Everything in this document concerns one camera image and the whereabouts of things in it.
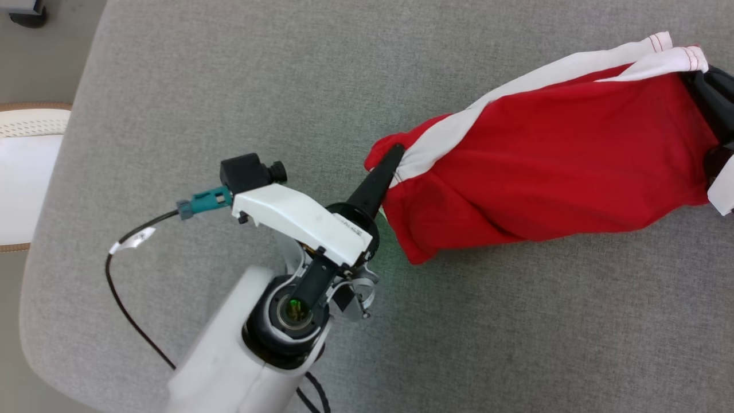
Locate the red basketball shorts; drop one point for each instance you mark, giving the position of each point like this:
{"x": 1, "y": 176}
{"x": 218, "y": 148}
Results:
{"x": 545, "y": 160}

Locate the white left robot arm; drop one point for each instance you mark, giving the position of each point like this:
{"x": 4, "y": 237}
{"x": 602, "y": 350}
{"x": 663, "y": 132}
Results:
{"x": 229, "y": 355}

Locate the woven laundry basket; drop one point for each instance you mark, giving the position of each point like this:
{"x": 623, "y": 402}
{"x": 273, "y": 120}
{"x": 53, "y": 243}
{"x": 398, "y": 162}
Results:
{"x": 28, "y": 172}

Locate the grey fabric sofa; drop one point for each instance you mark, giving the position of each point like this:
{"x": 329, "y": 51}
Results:
{"x": 344, "y": 74}

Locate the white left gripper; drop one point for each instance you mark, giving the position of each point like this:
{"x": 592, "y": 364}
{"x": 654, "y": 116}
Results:
{"x": 298, "y": 221}

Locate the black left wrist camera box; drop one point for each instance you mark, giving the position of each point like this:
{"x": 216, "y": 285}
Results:
{"x": 246, "y": 171}

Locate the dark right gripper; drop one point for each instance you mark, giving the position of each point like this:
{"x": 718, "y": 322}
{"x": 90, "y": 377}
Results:
{"x": 723, "y": 178}

